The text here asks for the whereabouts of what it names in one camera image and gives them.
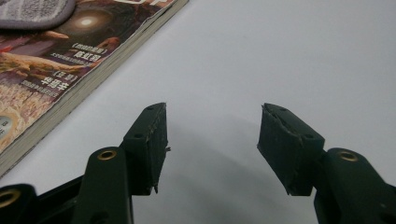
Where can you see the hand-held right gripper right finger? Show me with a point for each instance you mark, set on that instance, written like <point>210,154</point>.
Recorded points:
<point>289,155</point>

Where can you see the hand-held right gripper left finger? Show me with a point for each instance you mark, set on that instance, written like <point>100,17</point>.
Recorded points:
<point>146,158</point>

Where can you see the glossy illustrated magazine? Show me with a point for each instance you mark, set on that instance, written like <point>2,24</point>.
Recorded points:
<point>46,68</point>

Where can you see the pale purple striped towel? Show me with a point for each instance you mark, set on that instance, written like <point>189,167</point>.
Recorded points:
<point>31,12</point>

